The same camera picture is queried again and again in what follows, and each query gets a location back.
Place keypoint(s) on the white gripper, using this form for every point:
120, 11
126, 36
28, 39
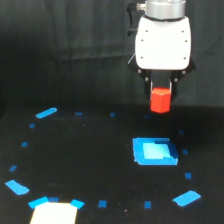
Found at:
162, 46

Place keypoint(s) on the red hexagonal block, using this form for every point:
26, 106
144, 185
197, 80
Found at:
160, 100

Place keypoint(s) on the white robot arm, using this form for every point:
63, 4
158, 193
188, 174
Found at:
159, 10

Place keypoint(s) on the small blue tape top right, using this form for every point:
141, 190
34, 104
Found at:
146, 116

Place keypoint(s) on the blue tape square target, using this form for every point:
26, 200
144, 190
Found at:
154, 152

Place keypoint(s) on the small blue tape right middle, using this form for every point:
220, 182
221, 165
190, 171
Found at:
185, 151

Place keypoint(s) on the small blue tape top left-centre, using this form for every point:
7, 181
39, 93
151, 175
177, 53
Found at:
78, 113

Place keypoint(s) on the small blue tape right lower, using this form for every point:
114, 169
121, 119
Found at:
188, 176

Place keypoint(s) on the long blue tape top-left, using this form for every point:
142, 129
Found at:
46, 113

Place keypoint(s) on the large blue tape bottom-right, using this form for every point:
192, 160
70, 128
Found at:
186, 198

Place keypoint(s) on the small blue tape bottom right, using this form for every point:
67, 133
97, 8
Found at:
147, 204

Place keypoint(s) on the small blue tape bottom centre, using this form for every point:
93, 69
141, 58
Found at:
102, 204

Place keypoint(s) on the blue tape beside paper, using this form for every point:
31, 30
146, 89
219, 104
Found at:
76, 203

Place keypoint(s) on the small blue tape left middle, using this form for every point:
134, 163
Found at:
24, 144

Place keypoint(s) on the small blue tape left lower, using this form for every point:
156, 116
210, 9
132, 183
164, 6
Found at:
13, 168

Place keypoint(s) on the white paper sheet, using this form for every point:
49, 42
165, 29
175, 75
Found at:
54, 213

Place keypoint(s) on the blue tape strip bottom-left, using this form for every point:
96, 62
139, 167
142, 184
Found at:
37, 202

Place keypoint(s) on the large blue tape left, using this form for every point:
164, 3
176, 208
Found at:
17, 188

